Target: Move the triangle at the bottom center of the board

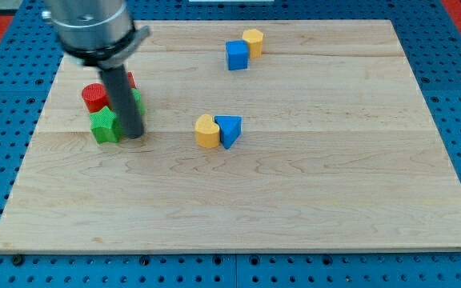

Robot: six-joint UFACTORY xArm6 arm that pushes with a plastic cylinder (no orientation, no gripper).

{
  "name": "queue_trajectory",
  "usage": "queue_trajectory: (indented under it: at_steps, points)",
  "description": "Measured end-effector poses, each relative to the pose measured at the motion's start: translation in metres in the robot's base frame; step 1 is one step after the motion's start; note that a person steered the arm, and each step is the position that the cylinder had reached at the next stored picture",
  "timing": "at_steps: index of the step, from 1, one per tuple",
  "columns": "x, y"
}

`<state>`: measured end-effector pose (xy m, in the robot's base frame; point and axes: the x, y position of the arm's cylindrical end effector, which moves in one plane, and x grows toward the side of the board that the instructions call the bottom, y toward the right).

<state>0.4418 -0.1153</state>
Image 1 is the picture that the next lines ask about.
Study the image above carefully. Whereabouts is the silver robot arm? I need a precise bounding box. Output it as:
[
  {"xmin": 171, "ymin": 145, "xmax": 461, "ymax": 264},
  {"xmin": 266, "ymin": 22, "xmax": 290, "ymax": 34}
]
[{"xmin": 42, "ymin": 0, "xmax": 151, "ymax": 70}]

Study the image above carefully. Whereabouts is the blue triangle block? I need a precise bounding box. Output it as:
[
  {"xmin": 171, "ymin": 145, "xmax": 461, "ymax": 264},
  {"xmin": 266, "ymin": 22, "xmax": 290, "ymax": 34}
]
[{"xmin": 214, "ymin": 115, "xmax": 242, "ymax": 150}]

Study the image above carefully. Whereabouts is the wooden board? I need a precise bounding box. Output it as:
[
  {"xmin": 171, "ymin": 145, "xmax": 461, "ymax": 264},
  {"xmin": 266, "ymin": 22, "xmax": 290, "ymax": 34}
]
[{"xmin": 0, "ymin": 20, "xmax": 461, "ymax": 254}]

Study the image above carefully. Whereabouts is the yellow heart block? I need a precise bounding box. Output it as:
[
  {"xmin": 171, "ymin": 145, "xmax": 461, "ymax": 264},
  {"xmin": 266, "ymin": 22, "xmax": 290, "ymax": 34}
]
[{"xmin": 194, "ymin": 114, "xmax": 220, "ymax": 148}]

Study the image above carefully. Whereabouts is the blue cube block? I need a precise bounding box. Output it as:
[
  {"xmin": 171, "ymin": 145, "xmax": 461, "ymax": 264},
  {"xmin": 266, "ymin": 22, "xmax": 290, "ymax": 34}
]
[{"xmin": 226, "ymin": 40, "xmax": 249, "ymax": 70}]

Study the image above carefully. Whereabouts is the green block behind rod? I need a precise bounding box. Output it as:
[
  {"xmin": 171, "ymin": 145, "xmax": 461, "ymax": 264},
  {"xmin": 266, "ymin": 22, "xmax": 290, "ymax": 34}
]
[{"xmin": 131, "ymin": 88, "xmax": 145, "ymax": 116}]

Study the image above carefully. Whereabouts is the yellow hexagon block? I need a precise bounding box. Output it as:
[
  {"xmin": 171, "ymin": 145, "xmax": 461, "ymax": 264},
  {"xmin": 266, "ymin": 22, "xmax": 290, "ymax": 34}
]
[{"xmin": 242, "ymin": 29, "xmax": 264, "ymax": 58}]

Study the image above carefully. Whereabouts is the red block behind rod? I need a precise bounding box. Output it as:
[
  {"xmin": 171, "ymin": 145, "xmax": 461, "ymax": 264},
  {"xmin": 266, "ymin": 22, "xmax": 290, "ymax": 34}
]
[{"xmin": 127, "ymin": 72, "xmax": 137, "ymax": 89}]

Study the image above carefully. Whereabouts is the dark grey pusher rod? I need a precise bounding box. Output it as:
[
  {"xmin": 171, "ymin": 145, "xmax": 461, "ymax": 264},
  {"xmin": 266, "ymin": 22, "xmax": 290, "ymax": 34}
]
[{"xmin": 98, "ymin": 65, "xmax": 145, "ymax": 139}]

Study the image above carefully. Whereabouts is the green star block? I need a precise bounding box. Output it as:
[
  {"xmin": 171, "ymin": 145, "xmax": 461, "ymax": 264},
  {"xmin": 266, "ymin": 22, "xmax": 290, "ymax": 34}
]
[{"xmin": 89, "ymin": 106, "xmax": 122, "ymax": 144}]

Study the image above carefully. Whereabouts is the red cylinder block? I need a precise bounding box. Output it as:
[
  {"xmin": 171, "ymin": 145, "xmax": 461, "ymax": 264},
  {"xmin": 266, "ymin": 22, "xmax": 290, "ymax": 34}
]
[{"xmin": 82, "ymin": 83, "xmax": 110, "ymax": 113}]

